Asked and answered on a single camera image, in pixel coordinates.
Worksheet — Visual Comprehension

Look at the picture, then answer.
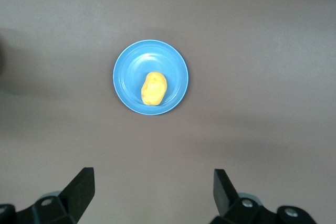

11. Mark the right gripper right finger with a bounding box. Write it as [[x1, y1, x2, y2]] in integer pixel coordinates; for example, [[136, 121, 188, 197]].
[[209, 168, 279, 224]]

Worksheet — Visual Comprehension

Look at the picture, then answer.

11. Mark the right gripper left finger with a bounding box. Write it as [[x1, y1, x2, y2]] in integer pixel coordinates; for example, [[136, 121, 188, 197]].
[[15, 167, 95, 224]]

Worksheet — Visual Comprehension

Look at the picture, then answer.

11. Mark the yellow potato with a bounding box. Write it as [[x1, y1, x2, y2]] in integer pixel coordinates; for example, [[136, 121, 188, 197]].
[[141, 71, 168, 106]]

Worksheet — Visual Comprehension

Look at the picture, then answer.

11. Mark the blue round plate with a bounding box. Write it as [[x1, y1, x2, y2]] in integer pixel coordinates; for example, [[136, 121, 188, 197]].
[[112, 39, 190, 116]]

